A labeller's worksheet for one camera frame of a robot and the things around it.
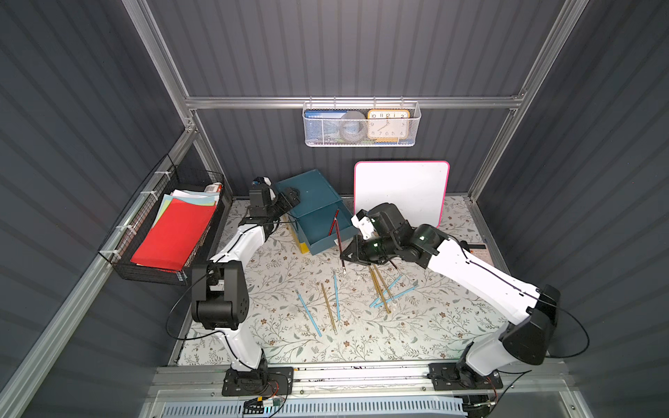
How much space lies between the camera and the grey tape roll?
0.88 metres

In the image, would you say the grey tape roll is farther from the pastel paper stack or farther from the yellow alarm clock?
the pastel paper stack

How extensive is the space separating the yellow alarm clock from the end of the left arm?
353 millimetres

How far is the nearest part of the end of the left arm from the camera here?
2.33 ft

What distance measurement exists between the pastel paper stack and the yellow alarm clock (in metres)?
0.55

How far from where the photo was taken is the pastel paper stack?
76 cm

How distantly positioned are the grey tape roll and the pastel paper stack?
0.47m

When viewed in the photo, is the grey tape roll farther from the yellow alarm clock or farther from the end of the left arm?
the end of the left arm

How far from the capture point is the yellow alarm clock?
89cm
